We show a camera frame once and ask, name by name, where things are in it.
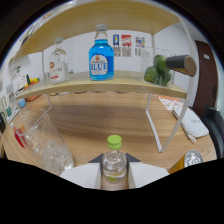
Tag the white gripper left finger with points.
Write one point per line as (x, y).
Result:
(81, 175)

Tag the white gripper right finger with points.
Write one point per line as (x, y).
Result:
(146, 174)

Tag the clear bottle green cap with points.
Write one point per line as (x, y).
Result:
(114, 163)

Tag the yellow juice can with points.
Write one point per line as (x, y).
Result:
(190, 159)

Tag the clear glass with ice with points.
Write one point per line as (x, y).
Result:
(50, 146)

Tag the orange patterned paper mat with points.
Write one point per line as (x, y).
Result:
(171, 102)

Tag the black armchair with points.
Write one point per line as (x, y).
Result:
(216, 130)

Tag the pale blue small bottle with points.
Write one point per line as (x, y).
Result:
(22, 103)

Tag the orange basket with fruit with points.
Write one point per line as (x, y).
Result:
(31, 93)

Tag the glass jar of limes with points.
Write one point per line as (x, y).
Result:
(155, 73)

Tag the brown door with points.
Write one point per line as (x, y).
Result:
(206, 83)

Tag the clear bottle red label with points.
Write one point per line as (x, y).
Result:
(58, 68)

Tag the dark wooden muddler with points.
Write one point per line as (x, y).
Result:
(181, 65)

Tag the blue liquor bottle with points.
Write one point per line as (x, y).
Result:
(101, 60)

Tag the white frame wooden shelf rack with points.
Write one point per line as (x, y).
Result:
(100, 85)

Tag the multicolour wall poster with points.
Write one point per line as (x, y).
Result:
(140, 42)

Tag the red wall poster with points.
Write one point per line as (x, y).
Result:
(126, 40)

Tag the blue wall poster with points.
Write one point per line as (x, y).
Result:
(116, 40)

